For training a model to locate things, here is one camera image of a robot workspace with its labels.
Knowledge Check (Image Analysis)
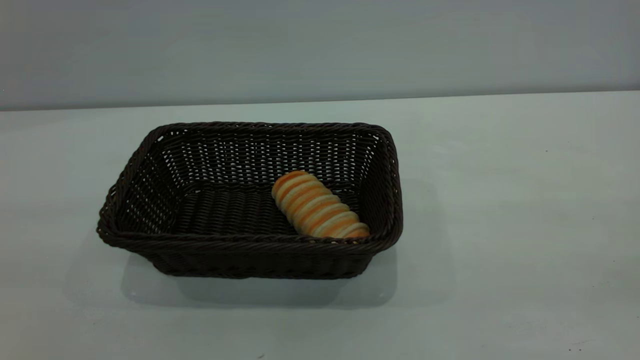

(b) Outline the striped orange bread roll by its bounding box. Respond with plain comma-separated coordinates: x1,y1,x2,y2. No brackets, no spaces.
271,170,371,239

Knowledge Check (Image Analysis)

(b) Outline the black woven wicker basket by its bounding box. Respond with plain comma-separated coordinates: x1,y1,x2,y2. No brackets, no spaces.
96,121,404,280

